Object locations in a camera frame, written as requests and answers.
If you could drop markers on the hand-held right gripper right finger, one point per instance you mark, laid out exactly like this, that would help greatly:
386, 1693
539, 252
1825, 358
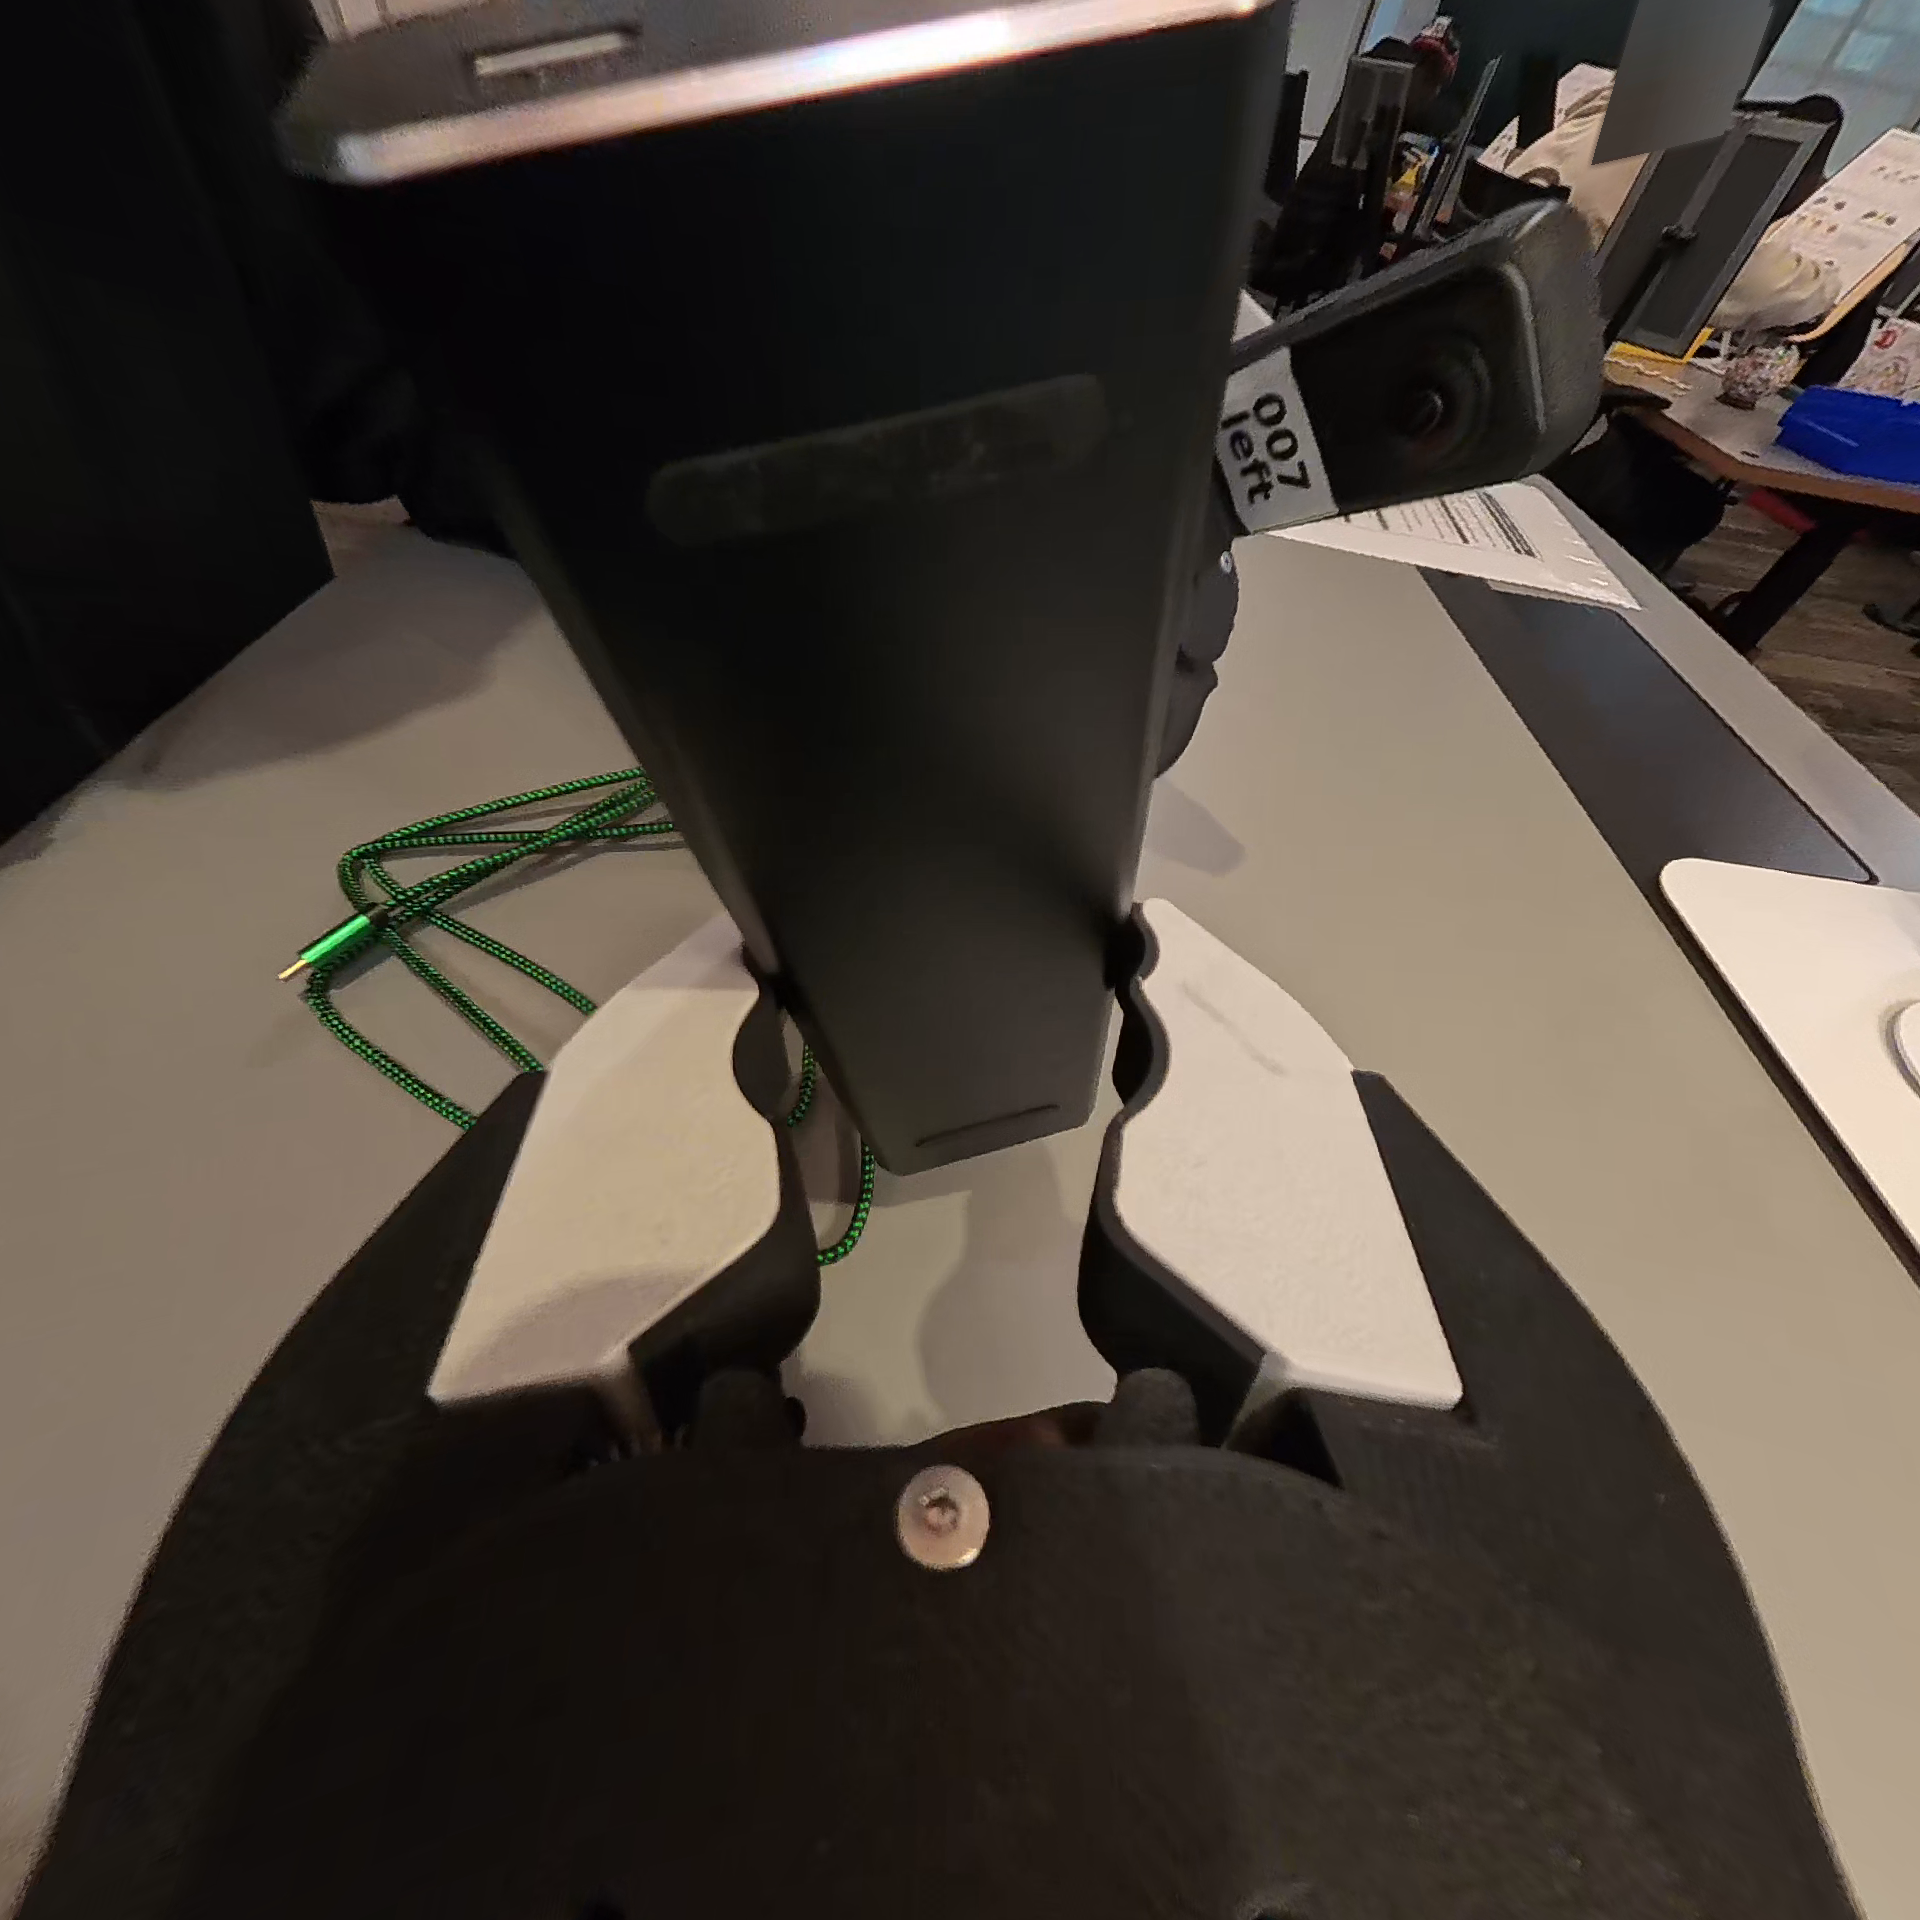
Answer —
1277, 1199

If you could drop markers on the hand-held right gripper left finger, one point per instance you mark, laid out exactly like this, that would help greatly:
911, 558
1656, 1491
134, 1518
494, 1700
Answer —
634, 1199

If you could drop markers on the black USB hub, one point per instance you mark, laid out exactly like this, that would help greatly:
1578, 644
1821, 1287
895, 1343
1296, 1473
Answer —
840, 676

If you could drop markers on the wood edged desk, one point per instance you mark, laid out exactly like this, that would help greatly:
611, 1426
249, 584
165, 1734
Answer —
1723, 431

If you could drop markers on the grey desk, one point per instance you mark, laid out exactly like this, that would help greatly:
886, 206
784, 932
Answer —
1423, 977

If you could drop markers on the printed paper sheet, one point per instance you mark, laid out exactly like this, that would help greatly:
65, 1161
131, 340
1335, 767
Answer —
1498, 544

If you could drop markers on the grey monitor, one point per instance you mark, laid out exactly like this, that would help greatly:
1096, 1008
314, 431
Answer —
1723, 229

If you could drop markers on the blue plastic bin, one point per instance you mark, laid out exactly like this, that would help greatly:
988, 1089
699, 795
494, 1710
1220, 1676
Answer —
1851, 425

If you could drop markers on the white metal stand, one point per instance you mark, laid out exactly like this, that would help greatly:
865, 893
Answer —
1799, 977

